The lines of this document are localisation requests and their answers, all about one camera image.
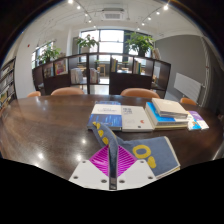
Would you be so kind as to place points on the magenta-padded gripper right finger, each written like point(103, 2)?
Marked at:
point(136, 173)

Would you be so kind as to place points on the large back window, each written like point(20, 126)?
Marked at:
point(111, 41)

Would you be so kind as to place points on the grey towel with yellow print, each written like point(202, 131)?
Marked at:
point(160, 150)

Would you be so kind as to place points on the bushy potted plant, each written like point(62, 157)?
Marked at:
point(49, 53)

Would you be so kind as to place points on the white ceiling air conditioner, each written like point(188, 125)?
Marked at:
point(113, 14)

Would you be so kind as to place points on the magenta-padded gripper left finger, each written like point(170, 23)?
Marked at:
point(87, 173)

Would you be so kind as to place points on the side window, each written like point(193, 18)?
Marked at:
point(40, 53)

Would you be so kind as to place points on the light blue thick book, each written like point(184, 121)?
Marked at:
point(158, 120)

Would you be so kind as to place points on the tall bookshelf with books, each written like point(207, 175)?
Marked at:
point(7, 83)

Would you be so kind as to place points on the dark low shelf unit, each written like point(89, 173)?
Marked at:
point(130, 83)

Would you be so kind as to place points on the ceiling lights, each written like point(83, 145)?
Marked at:
point(165, 7)

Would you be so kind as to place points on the large potted plant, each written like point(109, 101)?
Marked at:
point(140, 42)

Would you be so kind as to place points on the teal and white brochure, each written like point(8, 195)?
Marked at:
point(192, 125)

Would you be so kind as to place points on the beige book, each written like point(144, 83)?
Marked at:
point(168, 107)

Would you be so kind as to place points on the purple brochure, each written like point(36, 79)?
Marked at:
point(199, 119)

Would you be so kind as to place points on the small potted plant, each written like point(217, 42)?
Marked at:
point(86, 42)

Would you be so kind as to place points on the white book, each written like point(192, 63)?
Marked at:
point(135, 118)

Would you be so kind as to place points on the white wall radiator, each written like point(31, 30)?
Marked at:
point(187, 86)

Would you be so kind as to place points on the orange chairs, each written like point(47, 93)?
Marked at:
point(67, 91)

